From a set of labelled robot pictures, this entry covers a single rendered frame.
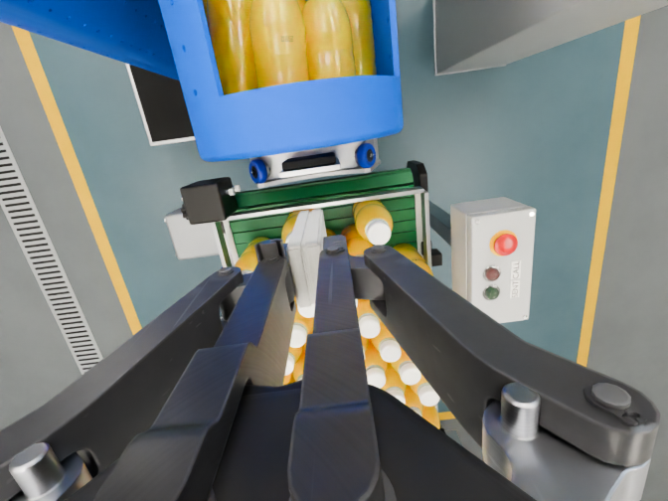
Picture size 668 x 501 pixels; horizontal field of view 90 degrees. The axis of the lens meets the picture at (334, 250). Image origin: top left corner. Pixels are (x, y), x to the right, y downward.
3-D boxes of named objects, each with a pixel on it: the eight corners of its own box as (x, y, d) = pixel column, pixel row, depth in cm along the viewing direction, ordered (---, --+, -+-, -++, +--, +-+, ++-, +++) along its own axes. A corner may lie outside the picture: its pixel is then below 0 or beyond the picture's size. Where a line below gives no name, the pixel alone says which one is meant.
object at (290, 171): (337, 149, 65) (339, 154, 53) (338, 162, 65) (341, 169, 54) (285, 157, 65) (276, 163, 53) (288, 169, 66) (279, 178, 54)
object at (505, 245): (515, 231, 53) (519, 233, 51) (514, 251, 54) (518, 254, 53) (492, 234, 53) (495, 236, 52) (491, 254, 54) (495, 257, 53)
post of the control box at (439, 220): (392, 174, 158) (487, 240, 64) (393, 182, 159) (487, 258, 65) (384, 175, 158) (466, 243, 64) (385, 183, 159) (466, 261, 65)
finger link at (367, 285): (320, 274, 13) (397, 264, 13) (322, 236, 18) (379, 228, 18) (326, 308, 13) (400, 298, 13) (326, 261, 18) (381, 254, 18)
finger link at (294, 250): (313, 307, 15) (297, 309, 15) (318, 253, 22) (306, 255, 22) (302, 246, 14) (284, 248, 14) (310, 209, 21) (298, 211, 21)
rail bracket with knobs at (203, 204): (241, 173, 69) (227, 181, 59) (249, 208, 71) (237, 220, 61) (194, 180, 69) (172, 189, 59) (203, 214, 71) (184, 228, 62)
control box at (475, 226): (504, 196, 61) (538, 208, 51) (501, 293, 68) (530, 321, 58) (449, 204, 61) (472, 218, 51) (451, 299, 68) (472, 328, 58)
